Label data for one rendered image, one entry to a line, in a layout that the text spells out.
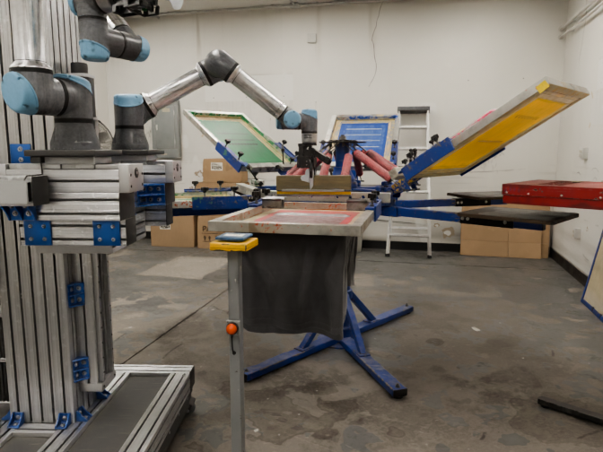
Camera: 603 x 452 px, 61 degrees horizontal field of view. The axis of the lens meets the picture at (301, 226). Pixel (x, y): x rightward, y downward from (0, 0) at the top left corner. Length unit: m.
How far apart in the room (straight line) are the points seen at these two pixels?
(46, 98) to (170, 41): 5.80
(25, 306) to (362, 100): 5.16
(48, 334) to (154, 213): 0.60
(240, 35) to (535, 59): 3.56
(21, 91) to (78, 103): 0.18
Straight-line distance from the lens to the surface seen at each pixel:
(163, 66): 7.47
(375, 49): 6.68
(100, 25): 1.57
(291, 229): 1.90
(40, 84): 1.73
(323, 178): 2.42
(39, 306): 2.15
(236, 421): 1.99
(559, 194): 2.46
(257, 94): 2.27
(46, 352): 2.20
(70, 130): 1.80
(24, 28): 1.77
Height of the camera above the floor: 1.26
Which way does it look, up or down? 8 degrees down
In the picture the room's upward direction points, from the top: straight up
